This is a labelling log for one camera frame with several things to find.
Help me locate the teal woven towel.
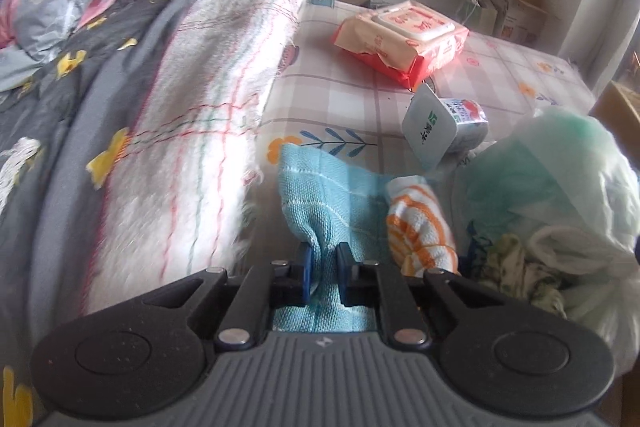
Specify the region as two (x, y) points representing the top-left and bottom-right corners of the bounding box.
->
(273, 144), (392, 333)

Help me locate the green floral white cloth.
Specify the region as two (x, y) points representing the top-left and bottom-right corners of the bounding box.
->
(477, 234), (566, 319)

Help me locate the white yogurt cup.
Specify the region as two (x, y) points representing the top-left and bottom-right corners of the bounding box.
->
(401, 84), (489, 171)

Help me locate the orange white striped cloth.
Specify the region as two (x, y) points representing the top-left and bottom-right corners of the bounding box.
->
(385, 176), (459, 277)

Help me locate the white red-lined blanket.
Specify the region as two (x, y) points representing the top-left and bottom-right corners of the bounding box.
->
(82, 0), (306, 313)

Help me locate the plaid floral mattress sheet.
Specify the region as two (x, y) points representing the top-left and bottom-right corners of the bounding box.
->
(243, 0), (596, 268)

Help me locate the translucent green plastic bag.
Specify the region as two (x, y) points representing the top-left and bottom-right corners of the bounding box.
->
(450, 106), (639, 376)

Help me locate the red wet wipes pack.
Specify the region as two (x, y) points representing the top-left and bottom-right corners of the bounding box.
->
(332, 0), (470, 91)

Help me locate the dark grey floral quilt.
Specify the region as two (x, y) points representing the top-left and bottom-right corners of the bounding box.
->
(1, 0), (198, 426)

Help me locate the open cardboard box of items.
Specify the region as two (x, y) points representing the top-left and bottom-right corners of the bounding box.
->
(454, 0), (556, 48)

